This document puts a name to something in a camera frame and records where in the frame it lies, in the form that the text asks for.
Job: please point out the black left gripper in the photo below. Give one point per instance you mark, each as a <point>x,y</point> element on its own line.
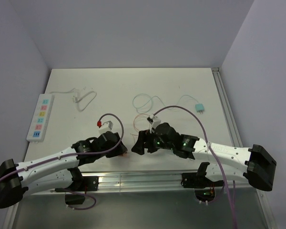
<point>119,150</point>

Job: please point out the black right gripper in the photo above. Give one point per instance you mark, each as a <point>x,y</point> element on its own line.
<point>143,137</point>

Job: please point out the white multicolour power strip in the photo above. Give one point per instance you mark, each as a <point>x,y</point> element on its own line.
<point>39,123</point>

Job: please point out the teal charger plug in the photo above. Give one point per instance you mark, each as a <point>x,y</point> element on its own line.
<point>199,108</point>

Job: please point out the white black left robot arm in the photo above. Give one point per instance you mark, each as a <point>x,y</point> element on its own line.
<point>60,170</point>

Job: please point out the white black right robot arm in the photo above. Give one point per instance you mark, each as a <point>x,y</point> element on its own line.
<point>218,162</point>

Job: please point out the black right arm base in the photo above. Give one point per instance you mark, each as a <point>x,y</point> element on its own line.
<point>206,191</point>

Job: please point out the white power strip plug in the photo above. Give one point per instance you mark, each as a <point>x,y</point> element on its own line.
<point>77,97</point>

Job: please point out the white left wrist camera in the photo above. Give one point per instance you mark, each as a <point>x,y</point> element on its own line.
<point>104,127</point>

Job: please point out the aluminium front rail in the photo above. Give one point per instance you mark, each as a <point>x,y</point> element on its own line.
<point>108,182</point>

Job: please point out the aluminium side rail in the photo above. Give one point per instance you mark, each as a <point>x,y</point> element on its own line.
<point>232,127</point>

